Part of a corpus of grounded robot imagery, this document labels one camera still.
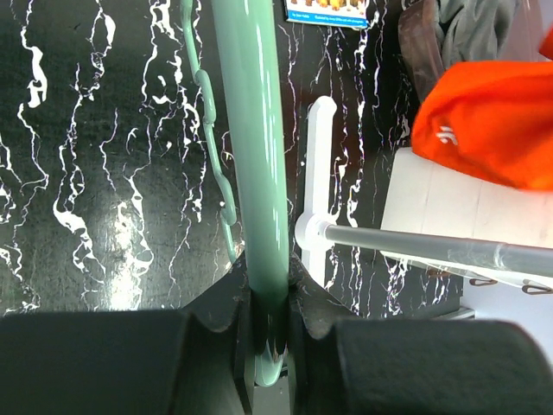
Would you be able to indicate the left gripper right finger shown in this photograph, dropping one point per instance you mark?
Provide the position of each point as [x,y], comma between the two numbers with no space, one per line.
[340,363]

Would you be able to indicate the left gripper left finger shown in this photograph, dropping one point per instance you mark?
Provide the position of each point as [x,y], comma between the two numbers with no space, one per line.
[194,360]

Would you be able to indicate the orange shorts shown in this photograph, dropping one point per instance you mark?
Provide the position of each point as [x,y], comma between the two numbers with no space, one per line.
[491,120]

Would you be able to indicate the green plastic hanger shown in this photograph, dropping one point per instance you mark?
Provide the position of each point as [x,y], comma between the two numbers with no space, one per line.
[246,40]

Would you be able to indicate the grey shorts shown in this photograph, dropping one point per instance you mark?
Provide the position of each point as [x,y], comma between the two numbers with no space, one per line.
[472,30]

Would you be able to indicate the right white rack foot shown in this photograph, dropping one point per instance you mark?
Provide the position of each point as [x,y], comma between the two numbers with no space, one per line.
[310,226]

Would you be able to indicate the cream white storage box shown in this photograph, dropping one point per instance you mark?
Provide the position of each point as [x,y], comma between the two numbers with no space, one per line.
[427,198]

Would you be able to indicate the right rack upright pole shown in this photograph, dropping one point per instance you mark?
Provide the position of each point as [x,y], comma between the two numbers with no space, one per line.
[475,252]

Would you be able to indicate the children's picture book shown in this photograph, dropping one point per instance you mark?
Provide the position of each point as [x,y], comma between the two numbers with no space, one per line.
[335,13]

